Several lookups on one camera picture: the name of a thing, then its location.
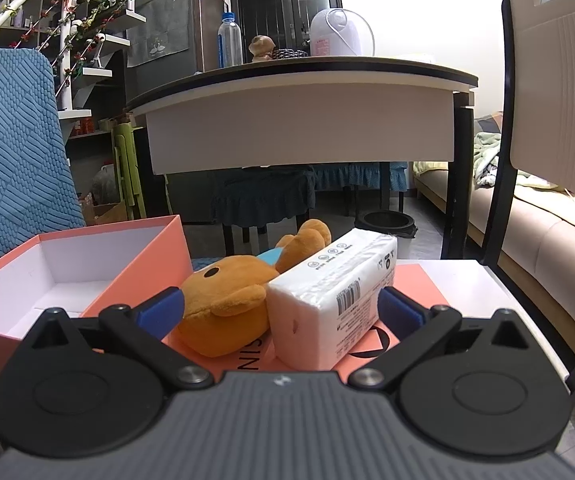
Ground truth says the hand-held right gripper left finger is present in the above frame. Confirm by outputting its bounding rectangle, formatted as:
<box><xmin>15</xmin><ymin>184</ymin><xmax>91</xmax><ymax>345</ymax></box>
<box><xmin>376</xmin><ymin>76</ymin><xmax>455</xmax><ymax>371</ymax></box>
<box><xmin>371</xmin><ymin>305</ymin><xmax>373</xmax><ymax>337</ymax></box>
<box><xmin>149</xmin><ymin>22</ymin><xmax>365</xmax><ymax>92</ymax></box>
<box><xmin>20</xmin><ymin>287</ymin><xmax>216</xmax><ymax>392</ymax></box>

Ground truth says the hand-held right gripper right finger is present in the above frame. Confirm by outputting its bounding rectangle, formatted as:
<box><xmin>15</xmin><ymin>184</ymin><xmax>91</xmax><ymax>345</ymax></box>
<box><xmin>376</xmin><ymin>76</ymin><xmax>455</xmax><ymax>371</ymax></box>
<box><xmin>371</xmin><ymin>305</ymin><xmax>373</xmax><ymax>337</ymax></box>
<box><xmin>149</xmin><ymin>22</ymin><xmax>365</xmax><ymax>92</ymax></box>
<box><xmin>350</xmin><ymin>287</ymin><xmax>537</xmax><ymax>393</ymax></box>

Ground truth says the pink box lid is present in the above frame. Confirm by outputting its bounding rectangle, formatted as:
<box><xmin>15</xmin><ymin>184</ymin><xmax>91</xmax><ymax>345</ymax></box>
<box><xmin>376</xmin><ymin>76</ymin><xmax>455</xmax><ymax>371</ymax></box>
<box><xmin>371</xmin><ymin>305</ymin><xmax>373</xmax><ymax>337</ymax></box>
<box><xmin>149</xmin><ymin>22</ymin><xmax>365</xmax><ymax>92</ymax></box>
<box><xmin>160</xmin><ymin>262</ymin><xmax>451</xmax><ymax>386</ymax></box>

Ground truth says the brown teddy bear plush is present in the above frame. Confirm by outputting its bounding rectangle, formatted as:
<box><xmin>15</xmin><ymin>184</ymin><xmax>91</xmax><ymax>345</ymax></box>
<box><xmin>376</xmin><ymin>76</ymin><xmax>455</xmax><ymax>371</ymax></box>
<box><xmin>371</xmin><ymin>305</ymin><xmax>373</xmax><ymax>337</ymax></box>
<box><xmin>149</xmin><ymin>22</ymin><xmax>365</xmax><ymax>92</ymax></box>
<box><xmin>175</xmin><ymin>218</ymin><xmax>333</xmax><ymax>358</ymax></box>

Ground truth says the white paper tag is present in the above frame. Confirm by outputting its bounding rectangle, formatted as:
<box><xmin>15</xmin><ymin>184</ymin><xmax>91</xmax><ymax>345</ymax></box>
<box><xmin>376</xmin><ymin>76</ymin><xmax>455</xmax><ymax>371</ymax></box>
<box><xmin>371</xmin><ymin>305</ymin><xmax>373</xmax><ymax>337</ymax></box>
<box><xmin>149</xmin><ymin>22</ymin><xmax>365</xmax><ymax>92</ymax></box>
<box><xmin>266</xmin><ymin>227</ymin><xmax>399</xmax><ymax>371</ymax></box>

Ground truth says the black trash bin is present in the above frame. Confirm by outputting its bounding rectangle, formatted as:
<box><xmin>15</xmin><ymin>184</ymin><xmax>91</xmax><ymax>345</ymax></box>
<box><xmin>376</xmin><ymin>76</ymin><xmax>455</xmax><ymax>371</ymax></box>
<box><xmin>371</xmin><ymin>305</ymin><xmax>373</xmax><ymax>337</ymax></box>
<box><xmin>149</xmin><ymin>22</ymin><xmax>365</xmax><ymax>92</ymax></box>
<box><xmin>355</xmin><ymin>210</ymin><xmax>417</xmax><ymax>260</ymax></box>

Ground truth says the brown cardboard carton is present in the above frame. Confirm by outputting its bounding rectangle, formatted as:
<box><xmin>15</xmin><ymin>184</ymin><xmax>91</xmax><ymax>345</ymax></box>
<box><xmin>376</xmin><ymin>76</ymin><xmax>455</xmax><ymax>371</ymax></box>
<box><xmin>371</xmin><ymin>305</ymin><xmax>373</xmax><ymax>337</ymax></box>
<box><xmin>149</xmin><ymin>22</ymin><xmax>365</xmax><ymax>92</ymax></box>
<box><xmin>85</xmin><ymin>202</ymin><xmax>129</xmax><ymax>227</ymax></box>

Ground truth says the light teal chair cover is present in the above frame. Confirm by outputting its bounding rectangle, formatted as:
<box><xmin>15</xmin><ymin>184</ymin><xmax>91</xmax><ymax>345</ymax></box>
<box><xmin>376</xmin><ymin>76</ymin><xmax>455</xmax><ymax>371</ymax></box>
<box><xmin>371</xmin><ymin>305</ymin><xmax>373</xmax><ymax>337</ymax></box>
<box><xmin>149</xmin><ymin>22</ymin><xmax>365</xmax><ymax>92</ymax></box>
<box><xmin>312</xmin><ymin>161</ymin><xmax>408</xmax><ymax>192</ymax></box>

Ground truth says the green folding stool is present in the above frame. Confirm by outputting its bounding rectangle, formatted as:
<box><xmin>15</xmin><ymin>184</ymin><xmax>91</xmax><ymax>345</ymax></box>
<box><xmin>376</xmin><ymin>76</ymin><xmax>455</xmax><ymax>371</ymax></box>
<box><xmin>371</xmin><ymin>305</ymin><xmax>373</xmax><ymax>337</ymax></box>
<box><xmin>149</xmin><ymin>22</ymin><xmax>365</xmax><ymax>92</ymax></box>
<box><xmin>112</xmin><ymin>122</ymin><xmax>147</xmax><ymax>221</ymax></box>

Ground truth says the blue textured chair cover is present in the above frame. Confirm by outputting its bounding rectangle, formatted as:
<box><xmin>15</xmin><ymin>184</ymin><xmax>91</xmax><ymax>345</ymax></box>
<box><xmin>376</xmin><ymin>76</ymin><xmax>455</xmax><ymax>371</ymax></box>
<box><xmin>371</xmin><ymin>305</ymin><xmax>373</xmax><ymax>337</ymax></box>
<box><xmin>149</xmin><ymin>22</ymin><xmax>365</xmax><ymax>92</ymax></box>
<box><xmin>0</xmin><ymin>47</ymin><xmax>87</xmax><ymax>278</ymax></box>

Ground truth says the dark teal chair cover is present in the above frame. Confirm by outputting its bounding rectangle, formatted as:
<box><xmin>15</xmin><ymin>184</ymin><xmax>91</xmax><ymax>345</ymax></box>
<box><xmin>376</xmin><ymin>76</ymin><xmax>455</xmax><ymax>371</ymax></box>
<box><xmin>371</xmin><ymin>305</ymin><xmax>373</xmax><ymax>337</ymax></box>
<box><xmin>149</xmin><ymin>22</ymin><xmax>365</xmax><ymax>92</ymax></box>
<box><xmin>211</xmin><ymin>165</ymin><xmax>317</xmax><ymax>224</ymax></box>

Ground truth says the beige sofa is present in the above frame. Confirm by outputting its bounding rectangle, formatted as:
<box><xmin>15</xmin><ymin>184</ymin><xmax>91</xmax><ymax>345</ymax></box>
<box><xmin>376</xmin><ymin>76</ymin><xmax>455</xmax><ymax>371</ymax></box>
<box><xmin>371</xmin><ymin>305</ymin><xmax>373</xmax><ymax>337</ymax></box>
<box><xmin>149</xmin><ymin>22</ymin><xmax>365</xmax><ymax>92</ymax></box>
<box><xmin>414</xmin><ymin>115</ymin><xmax>575</xmax><ymax>356</ymax></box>

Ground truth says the green blanket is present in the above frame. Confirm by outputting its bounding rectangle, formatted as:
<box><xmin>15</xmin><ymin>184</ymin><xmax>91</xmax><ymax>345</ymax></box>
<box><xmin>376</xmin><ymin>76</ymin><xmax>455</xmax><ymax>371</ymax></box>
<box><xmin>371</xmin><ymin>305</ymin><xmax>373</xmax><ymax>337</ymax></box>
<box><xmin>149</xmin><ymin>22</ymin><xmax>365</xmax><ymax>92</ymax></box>
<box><xmin>472</xmin><ymin>130</ymin><xmax>568</xmax><ymax>192</ymax></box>

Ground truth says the wooden table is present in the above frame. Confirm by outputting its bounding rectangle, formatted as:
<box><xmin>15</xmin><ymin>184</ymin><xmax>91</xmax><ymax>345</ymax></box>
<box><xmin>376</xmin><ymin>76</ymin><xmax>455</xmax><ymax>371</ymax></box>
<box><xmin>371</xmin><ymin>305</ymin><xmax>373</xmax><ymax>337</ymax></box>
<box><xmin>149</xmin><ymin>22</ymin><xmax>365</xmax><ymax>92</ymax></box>
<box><xmin>125</xmin><ymin>55</ymin><xmax>479</xmax><ymax>261</ymax></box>

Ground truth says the white staircase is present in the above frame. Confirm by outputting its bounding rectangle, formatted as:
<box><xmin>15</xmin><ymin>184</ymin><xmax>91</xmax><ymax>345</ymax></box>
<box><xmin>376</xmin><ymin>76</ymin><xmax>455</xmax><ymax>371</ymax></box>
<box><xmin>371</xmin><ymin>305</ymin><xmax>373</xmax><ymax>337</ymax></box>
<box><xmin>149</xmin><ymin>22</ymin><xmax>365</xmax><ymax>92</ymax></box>
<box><xmin>0</xmin><ymin>0</ymin><xmax>148</xmax><ymax>121</ymax></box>

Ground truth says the clear water bottle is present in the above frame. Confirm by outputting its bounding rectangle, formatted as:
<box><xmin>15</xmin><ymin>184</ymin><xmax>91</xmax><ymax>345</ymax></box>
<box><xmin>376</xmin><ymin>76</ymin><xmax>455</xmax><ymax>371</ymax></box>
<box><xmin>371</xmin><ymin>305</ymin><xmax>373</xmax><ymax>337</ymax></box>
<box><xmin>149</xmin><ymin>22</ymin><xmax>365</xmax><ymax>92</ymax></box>
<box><xmin>218</xmin><ymin>11</ymin><xmax>244</xmax><ymax>68</ymax></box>

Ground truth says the small brown figurine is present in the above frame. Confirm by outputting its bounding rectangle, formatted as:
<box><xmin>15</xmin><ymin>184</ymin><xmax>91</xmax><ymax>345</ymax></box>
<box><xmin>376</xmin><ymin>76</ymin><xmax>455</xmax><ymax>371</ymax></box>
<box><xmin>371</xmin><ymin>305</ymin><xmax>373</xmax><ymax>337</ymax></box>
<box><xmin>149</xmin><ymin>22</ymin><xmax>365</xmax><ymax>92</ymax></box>
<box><xmin>248</xmin><ymin>35</ymin><xmax>274</xmax><ymax>63</ymax></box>

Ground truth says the grey hanging cloth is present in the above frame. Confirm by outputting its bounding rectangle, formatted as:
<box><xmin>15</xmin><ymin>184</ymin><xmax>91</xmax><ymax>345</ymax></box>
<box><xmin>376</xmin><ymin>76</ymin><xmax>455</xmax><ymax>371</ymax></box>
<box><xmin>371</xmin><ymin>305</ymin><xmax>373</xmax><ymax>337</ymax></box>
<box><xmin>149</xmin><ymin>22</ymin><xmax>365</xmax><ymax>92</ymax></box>
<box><xmin>128</xmin><ymin>0</ymin><xmax>191</xmax><ymax>68</ymax></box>

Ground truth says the brown cabinet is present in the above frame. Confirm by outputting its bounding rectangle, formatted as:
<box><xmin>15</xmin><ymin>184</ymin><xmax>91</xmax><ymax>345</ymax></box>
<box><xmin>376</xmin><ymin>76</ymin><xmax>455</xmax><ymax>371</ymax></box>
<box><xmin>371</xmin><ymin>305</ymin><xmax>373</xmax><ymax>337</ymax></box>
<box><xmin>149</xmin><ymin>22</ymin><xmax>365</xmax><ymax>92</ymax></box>
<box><xmin>126</xmin><ymin>0</ymin><xmax>229</xmax><ymax>103</ymax></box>

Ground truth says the beige chair with black frame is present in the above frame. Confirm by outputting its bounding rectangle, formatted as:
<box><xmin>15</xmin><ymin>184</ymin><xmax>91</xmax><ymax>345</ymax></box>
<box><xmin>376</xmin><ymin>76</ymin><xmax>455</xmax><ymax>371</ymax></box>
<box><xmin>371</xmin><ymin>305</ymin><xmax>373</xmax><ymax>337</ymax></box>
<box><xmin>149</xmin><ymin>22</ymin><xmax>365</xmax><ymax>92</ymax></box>
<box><xmin>397</xmin><ymin>0</ymin><xmax>575</xmax><ymax>408</ymax></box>

